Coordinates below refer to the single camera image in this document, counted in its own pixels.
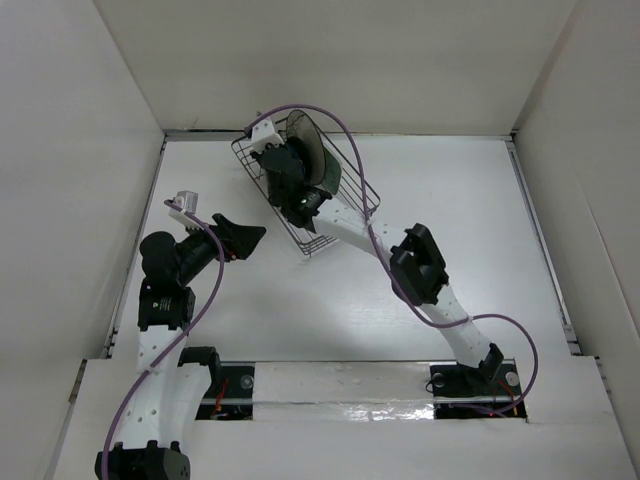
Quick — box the cream round plate tree drawing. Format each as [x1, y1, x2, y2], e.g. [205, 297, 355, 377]
[286, 109, 326, 185]

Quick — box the dark blue leaf-shaped plate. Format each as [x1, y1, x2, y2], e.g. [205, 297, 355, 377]
[286, 141, 306, 176]

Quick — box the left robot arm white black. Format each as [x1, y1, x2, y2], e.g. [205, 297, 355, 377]
[95, 214, 266, 479]

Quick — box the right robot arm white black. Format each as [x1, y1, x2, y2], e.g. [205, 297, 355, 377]
[250, 137, 504, 398]

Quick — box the grey wire dish rack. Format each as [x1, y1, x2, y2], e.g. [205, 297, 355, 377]
[231, 117, 380, 256]

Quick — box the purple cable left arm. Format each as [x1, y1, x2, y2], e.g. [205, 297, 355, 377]
[102, 202, 226, 480]

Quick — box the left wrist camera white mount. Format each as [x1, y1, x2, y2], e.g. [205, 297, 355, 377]
[165, 190, 200, 230]

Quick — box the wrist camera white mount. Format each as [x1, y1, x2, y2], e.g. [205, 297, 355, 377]
[165, 190, 200, 230]
[249, 117, 284, 155]

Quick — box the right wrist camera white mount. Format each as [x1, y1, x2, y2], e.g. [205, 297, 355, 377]
[249, 117, 284, 155]

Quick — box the silver front rail tape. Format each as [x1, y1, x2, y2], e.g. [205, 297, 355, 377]
[196, 361, 527, 421]

